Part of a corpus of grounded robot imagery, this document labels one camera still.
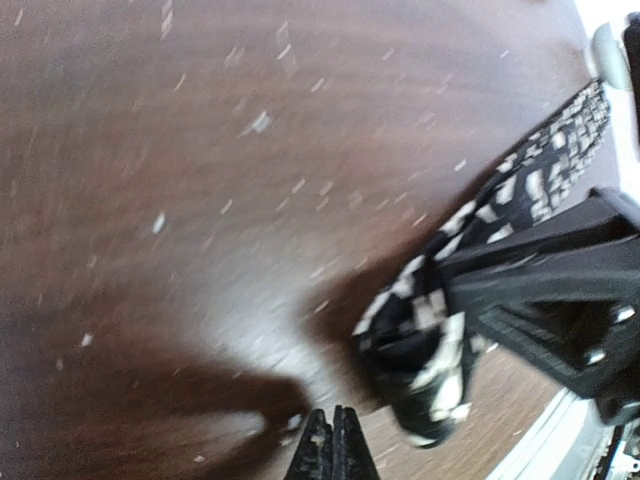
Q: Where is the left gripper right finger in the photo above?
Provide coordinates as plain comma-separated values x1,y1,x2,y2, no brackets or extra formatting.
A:
332,406,380,480

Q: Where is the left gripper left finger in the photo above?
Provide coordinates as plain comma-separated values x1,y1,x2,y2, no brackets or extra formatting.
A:
287,409,333,480

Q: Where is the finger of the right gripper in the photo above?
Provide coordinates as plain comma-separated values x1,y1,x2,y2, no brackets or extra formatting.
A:
439,188,639,310
464,295,639,400

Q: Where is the black white floral tie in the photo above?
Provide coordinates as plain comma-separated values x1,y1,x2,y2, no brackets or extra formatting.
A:
352,79,610,449

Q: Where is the small celadon bowl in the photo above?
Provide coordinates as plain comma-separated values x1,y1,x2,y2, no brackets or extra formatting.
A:
584,23,632,92

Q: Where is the front aluminium rail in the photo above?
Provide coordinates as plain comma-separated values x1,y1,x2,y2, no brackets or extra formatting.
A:
488,389,639,479

